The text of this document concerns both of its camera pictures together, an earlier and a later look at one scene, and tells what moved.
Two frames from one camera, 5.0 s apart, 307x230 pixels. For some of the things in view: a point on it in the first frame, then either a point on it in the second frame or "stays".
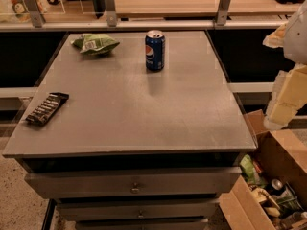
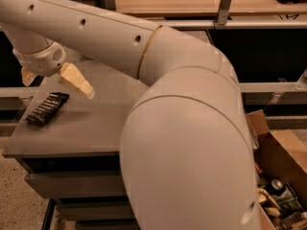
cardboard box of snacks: (271, 192) stays
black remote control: (49, 106) stays
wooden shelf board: (195, 1) stays
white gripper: (296, 37) -> (43, 62)
